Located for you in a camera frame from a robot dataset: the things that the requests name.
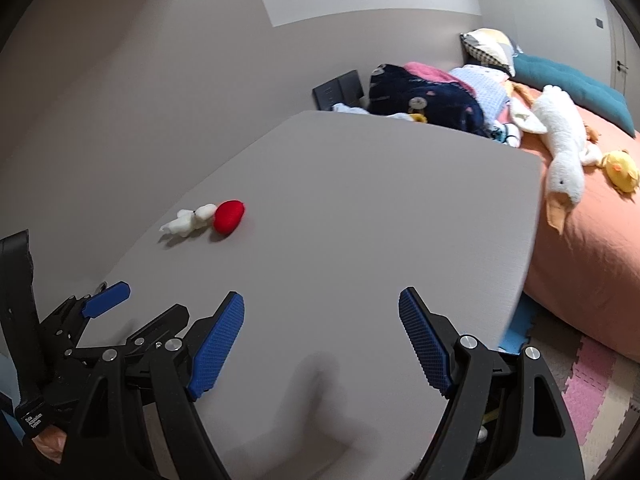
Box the white plush goose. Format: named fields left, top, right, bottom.
left=510, top=84, right=603, bottom=236

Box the red plush heart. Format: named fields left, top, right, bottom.
left=212, top=200, right=247, bottom=236

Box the pink and cream floor mat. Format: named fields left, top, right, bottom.
left=525, top=330, right=640, bottom=480

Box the yellow plush chick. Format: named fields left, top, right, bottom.
left=600, top=149, right=640, bottom=203

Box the teal cushion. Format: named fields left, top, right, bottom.
left=512, top=54, right=637, bottom=139

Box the white door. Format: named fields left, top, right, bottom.
left=602, top=0, right=640, bottom=111

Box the navy printed blanket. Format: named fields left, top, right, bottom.
left=368, top=63, right=487, bottom=137

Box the bed with orange sheet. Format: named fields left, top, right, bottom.
left=520, top=82, right=640, bottom=361

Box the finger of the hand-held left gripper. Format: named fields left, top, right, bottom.
left=125, top=304, right=191, bottom=350
left=75, top=282, right=132, bottom=321

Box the small white plush toy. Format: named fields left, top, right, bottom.
left=159, top=203, right=218, bottom=239

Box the light blue cloth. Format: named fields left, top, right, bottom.
left=450, top=65, right=516, bottom=126

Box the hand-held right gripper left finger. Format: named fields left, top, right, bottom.
left=62, top=291, right=246, bottom=480

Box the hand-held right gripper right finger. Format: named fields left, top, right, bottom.
left=398, top=287, right=586, bottom=480

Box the pink cloth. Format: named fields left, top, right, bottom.
left=402, top=61, right=473, bottom=93

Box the blue foam floor mat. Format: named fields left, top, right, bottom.
left=497, top=300, right=541, bottom=356

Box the checked pillow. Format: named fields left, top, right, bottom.
left=460, top=27, right=523, bottom=78

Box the person's left hand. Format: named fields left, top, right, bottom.
left=30, top=422, right=69, bottom=464

